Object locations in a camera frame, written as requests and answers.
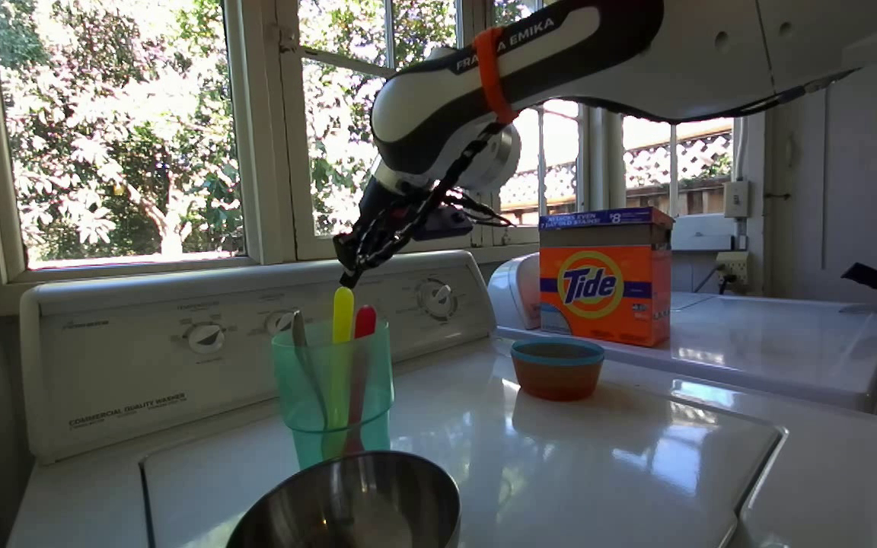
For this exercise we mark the yellow plastic utensil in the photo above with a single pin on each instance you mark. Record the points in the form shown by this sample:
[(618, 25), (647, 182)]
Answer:
[(342, 314)]

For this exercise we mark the small white box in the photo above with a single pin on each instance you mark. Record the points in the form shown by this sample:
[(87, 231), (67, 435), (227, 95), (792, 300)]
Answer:
[(701, 233)]

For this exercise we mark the white dryer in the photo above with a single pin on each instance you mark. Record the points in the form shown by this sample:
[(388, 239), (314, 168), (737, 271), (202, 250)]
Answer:
[(761, 346)]

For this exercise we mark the orange bowl with blue rim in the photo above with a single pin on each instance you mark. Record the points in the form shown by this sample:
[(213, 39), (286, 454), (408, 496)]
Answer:
[(557, 373)]

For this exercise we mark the stainless steel bowl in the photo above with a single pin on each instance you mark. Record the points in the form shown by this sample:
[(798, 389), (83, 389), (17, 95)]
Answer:
[(358, 504)]

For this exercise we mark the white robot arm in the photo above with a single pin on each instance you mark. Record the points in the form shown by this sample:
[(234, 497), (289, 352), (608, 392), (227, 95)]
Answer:
[(662, 49)]

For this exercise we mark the wall electrical outlet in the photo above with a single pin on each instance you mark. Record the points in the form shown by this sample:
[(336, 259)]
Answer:
[(742, 198)]

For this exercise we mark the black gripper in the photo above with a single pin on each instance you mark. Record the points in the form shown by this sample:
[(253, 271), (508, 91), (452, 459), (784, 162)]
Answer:
[(388, 217)]

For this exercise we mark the green translucent plastic cup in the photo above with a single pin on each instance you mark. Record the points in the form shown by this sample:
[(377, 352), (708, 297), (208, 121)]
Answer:
[(302, 407)]

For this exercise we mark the white window frame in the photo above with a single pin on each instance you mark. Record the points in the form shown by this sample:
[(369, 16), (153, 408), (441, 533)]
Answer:
[(153, 262)]

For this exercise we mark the large white dial knob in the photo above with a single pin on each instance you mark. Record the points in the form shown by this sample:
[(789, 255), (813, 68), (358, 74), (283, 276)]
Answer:
[(441, 300)]

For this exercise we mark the grey plastic utensil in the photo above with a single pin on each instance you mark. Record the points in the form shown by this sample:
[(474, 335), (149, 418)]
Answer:
[(302, 338)]

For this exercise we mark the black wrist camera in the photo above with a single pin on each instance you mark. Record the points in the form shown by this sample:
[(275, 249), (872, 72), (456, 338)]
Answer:
[(456, 214)]

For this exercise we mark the orange Tide detergent box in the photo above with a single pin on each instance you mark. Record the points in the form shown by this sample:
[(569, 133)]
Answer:
[(608, 283)]

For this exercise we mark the red plastic utensil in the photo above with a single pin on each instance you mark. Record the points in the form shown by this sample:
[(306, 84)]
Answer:
[(363, 325)]

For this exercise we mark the small white dial knob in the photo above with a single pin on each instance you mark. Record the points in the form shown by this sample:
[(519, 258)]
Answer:
[(205, 335), (278, 321)]

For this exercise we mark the white washing machine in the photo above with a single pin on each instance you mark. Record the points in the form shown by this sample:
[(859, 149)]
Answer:
[(519, 459)]

